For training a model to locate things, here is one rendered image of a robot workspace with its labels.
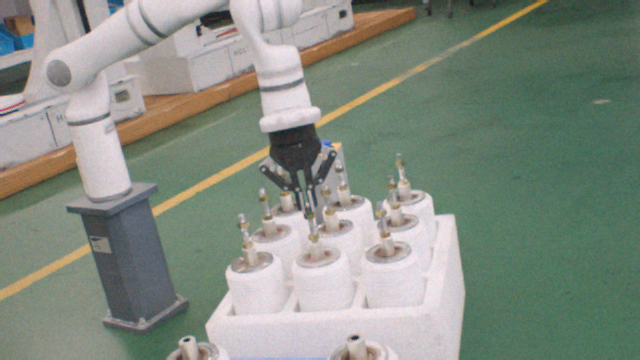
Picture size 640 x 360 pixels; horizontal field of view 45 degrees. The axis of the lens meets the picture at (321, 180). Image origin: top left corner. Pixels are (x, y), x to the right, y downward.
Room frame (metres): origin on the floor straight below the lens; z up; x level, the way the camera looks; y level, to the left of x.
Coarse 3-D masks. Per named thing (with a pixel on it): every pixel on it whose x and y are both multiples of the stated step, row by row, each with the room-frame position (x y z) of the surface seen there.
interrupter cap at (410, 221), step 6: (390, 216) 1.28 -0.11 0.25; (408, 216) 1.26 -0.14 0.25; (414, 216) 1.26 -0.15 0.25; (378, 222) 1.26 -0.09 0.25; (390, 222) 1.26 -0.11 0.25; (408, 222) 1.24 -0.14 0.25; (414, 222) 1.23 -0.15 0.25; (378, 228) 1.24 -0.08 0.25; (390, 228) 1.22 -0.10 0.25; (396, 228) 1.22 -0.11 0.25; (402, 228) 1.21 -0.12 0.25; (408, 228) 1.21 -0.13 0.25
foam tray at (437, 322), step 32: (448, 224) 1.36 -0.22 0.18; (448, 256) 1.24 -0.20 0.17; (288, 288) 1.24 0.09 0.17; (448, 288) 1.18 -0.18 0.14; (224, 320) 1.15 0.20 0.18; (256, 320) 1.13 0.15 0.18; (288, 320) 1.11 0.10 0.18; (320, 320) 1.09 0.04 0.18; (352, 320) 1.08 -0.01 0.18; (384, 320) 1.06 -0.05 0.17; (416, 320) 1.05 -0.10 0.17; (448, 320) 1.13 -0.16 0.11; (256, 352) 1.13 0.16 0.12; (288, 352) 1.11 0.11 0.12; (320, 352) 1.09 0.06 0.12; (416, 352) 1.05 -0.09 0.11; (448, 352) 1.08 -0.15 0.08
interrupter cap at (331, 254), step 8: (328, 248) 1.19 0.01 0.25; (336, 248) 1.18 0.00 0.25; (304, 256) 1.18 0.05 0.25; (328, 256) 1.16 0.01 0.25; (336, 256) 1.15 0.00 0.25; (296, 264) 1.16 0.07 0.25; (304, 264) 1.15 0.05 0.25; (312, 264) 1.14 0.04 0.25; (320, 264) 1.13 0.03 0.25; (328, 264) 1.13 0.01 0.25
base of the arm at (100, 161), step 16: (80, 128) 1.56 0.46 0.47; (96, 128) 1.56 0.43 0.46; (112, 128) 1.59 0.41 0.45; (80, 144) 1.56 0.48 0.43; (96, 144) 1.56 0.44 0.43; (112, 144) 1.58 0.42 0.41; (80, 160) 1.57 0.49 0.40; (96, 160) 1.56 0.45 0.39; (112, 160) 1.57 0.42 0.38; (96, 176) 1.56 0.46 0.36; (112, 176) 1.56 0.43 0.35; (128, 176) 1.61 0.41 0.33; (96, 192) 1.56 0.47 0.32; (112, 192) 1.56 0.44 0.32; (128, 192) 1.58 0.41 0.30
